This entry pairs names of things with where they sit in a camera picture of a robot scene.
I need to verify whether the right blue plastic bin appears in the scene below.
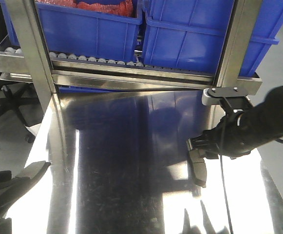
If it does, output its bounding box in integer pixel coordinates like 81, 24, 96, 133
142, 0, 283, 77

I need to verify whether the stainless steel rack frame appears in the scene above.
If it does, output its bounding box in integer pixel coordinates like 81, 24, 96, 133
0, 0, 262, 110

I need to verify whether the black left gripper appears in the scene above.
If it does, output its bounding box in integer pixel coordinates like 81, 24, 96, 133
0, 161, 51, 234

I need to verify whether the left blue plastic bin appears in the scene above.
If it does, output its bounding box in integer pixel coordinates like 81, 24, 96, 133
0, 0, 143, 63

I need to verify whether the black office chair base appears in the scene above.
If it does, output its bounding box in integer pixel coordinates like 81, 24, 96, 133
0, 83, 39, 143

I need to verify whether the blue plastic bin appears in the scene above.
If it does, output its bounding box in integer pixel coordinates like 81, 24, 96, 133
142, 0, 283, 77
0, 0, 143, 63

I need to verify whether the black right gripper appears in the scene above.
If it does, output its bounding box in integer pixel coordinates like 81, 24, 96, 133
186, 86, 283, 159

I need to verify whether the red mesh bag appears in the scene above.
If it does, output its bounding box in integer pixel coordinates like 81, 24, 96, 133
37, 0, 133, 17

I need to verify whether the brake pad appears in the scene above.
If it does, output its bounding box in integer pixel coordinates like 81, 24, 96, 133
187, 142, 207, 188

